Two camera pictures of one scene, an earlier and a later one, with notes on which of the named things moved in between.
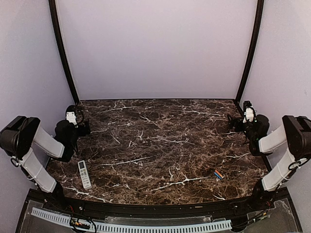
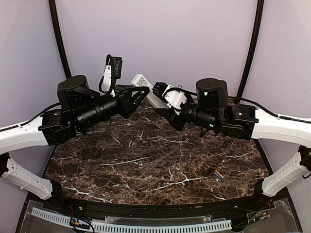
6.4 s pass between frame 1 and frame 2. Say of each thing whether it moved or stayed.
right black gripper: moved
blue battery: stayed
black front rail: stayed
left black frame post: stayed
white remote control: moved
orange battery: stayed
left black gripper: moved
